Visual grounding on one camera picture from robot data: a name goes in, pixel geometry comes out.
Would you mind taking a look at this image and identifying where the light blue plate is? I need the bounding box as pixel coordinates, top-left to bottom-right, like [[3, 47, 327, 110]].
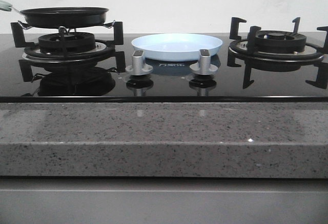
[[131, 33, 223, 62]]

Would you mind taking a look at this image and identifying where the black frying pan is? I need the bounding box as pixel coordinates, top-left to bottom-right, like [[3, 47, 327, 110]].
[[0, 0, 110, 29]]

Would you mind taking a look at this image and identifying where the black glass gas cooktop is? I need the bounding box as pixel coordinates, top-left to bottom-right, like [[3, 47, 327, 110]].
[[1, 34, 327, 103]]

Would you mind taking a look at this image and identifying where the left silver stove knob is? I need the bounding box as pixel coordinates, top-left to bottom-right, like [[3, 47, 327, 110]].
[[126, 50, 153, 76]]

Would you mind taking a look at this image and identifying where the silver stove knob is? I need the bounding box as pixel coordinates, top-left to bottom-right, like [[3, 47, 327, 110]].
[[189, 49, 218, 75], [126, 50, 153, 76]]

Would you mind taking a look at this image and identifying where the right silver stove knob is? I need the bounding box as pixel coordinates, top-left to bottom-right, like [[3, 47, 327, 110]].
[[189, 49, 218, 75]]

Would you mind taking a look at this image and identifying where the left black pan support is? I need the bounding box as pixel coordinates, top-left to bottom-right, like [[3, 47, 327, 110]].
[[11, 21, 126, 82]]

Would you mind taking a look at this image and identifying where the black pan support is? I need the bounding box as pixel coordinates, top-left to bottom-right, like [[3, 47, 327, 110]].
[[227, 17, 327, 89], [11, 21, 126, 82]]

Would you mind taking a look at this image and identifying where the left black burner head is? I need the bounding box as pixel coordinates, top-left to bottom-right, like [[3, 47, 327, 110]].
[[38, 32, 96, 54]]

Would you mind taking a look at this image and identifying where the black burner head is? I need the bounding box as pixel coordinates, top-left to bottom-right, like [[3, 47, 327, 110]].
[[38, 32, 96, 54], [255, 30, 306, 54]]

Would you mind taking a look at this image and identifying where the right black pan support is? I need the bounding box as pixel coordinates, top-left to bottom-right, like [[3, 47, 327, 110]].
[[227, 17, 327, 89]]

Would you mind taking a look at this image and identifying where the right black burner head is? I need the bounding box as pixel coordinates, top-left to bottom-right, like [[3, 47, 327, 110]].
[[255, 30, 306, 54]]

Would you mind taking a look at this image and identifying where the grey cabinet front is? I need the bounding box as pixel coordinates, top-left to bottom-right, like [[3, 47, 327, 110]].
[[1, 177, 327, 223]]

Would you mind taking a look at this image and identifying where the small wire pan trivet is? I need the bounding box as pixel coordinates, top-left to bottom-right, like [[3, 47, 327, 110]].
[[11, 21, 124, 60]]

